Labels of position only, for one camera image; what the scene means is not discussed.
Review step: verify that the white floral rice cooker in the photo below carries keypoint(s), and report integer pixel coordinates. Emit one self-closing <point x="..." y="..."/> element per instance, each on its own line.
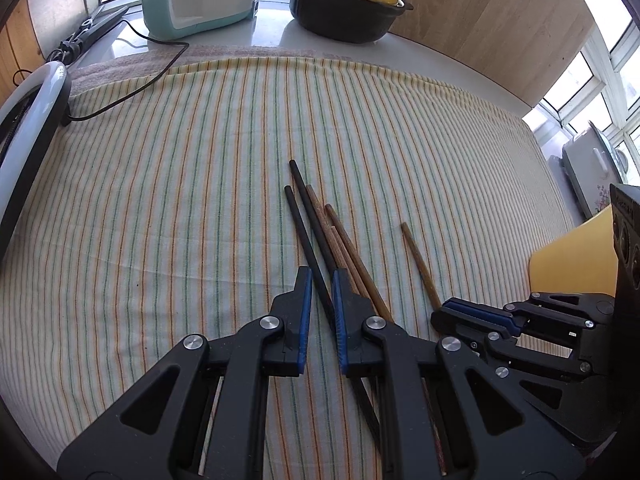
<point x="585" y="175"/>

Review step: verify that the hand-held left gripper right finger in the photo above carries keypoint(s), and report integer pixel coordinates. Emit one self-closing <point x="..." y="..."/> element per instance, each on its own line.
<point x="340" y="320"/>

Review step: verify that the checkered under cloth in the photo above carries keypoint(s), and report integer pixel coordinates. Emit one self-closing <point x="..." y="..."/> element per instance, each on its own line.
<point x="150" y="62"/>

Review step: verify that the yellow plastic container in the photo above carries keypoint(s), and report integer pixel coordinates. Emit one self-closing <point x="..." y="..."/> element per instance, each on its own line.
<point x="570" y="265"/>

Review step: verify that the teal and white electric pot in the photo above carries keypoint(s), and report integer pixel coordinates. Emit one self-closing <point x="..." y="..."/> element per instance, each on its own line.
<point x="200" y="5"/>

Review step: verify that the black folded tripod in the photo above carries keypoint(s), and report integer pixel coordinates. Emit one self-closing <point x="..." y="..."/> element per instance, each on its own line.
<point x="100" y="22"/>

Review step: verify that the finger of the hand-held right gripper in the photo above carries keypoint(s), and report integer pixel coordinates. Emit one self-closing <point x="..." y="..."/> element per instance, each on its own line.
<point x="590" y="400"/>
<point x="475" y="310"/>

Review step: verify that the large light wooden board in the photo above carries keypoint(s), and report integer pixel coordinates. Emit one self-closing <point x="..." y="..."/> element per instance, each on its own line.
<point x="490" y="25"/>

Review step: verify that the wooden slat board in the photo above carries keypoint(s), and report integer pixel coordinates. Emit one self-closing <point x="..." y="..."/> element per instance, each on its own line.
<point x="20" y="45"/>

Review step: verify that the striped tablecloth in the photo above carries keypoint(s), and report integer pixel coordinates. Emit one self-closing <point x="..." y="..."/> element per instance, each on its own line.
<point x="175" y="185"/>

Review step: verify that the black casserole pot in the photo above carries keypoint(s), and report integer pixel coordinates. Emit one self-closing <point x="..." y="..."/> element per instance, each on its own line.
<point x="340" y="15"/>

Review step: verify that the black chopstick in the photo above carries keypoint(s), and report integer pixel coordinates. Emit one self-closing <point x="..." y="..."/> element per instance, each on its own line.
<point x="306" y="205"/>
<point x="297" y="220"/>

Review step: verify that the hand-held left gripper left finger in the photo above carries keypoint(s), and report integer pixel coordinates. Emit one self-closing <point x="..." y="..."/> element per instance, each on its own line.
<point x="305" y="320"/>

